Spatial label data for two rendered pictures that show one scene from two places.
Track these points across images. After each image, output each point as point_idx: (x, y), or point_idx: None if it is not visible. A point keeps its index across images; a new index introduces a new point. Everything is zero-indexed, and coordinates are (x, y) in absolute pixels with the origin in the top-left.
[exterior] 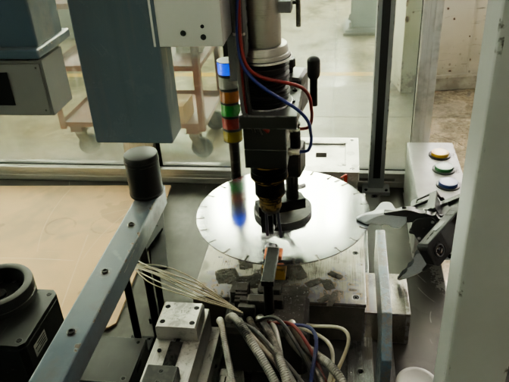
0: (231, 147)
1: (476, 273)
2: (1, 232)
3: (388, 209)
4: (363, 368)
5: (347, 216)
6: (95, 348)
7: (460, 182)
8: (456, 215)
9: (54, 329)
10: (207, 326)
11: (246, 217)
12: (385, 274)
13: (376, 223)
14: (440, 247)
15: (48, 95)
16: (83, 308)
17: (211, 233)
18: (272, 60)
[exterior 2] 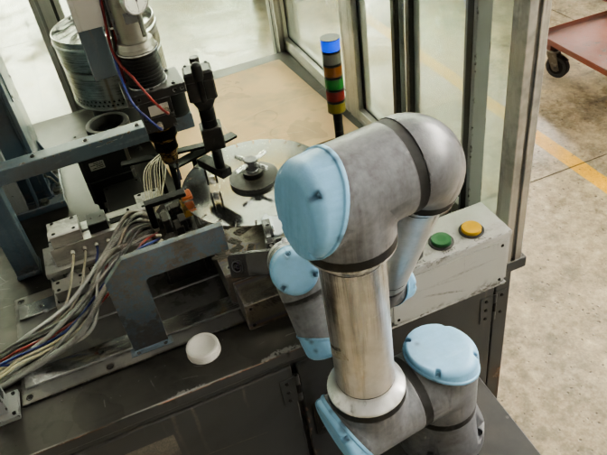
0: (332, 116)
1: None
2: (241, 101)
3: (277, 222)
4: (204, 314)
5: (267, 209)
6: (42, 172)
7: (424, 260)
8: (266, 253)
9: (115, 164)
10: None
11: (235, 167)
12: (163, 244)
13: (262, 225)
14: (236, 264)
15: None
16: (51, 150)
17: None
18: (120, 53)
